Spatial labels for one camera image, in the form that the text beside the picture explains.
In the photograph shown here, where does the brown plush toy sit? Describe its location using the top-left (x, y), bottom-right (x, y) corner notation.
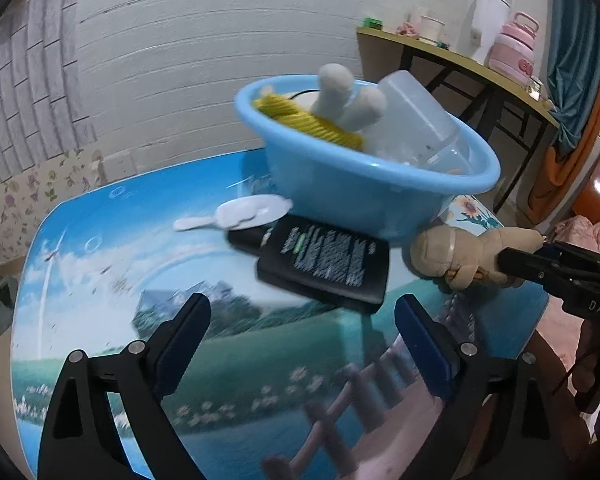
top-left (410, 224), bottom-right (545, 292)

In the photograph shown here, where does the clear toothpick box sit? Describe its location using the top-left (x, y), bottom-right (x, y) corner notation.
top-left (363, 70), bottom-right (474, 174)

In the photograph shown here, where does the white sun plush toy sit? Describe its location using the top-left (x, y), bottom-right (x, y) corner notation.
top-left (251, 63), bottom-right (389, 151)

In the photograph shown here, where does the orange curtain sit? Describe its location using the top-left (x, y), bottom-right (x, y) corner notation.
top-left (527, 83), bottom-right (600, 224)

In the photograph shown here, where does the dustpan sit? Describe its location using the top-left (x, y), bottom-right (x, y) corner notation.
top-left (0, 275), bottom-right (18, 336)

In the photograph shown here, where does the wooden side table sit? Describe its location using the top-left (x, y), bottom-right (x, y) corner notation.
top-left (356, 27), bottom-right (558, 212)

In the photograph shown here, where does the white plastic scoop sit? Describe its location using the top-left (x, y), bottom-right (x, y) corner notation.
top-left (173, 194), bottom-right (294, 232)

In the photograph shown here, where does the pink water bottle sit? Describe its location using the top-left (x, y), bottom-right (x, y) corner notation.
top-left (486, 12), bottom-right (540, 87)

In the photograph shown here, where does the black bottle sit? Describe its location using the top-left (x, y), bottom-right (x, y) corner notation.
top-left (226, 214), bottom-right (390, 315)

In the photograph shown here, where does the teal curtain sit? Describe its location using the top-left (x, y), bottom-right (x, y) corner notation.
top-left (547, 0), bottom-right (600, 156)

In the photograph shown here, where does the blue plastic basin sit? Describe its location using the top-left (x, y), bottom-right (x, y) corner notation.
top-left (235, 75), bottom-right (501, 244)

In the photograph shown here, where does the white kettle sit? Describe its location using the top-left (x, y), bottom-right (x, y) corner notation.
top-left (469, 0), bottom-right (510, 65)

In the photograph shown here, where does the white cup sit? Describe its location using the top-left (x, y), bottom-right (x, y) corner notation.
top-left (418, 15), bottom-right (445, 44)

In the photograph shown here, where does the green small box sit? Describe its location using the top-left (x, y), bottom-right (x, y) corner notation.
top-left (363, 18), bottom-right (382, 30)

